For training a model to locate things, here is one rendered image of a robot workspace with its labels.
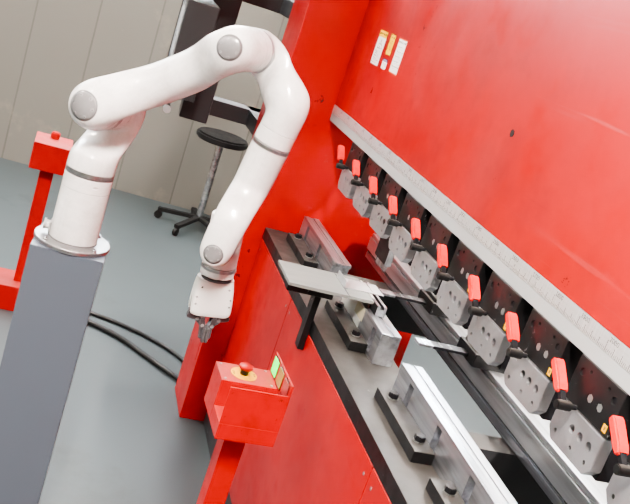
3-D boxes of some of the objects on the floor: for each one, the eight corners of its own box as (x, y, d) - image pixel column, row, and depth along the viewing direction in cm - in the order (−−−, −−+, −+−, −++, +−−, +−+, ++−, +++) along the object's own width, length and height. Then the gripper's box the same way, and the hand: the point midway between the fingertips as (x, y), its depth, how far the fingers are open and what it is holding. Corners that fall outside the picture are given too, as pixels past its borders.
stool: (229, 226, 649) (257, 136, 630) (240, 252, 599) (270, 155, 580) (151, 207, 631) (177, 114, 613) (155, 232, 581) (184, 132, 563)
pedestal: (-11, 288, 423) (28, 121, 400) (43, 299, 431) (84, 136, 408) (-16, 305, 405) (25, 131, 382) (40, 317, 412) (84, 147, 390)
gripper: (188, 274, 211) (174, 344, 216) (250, 282, 215) (234, 350, 221) (185, 262, 217) (171, 330, 223) (244, 270, 222) (229, 337, 227)
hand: (204, 333), depth 221 cm, fingers closed
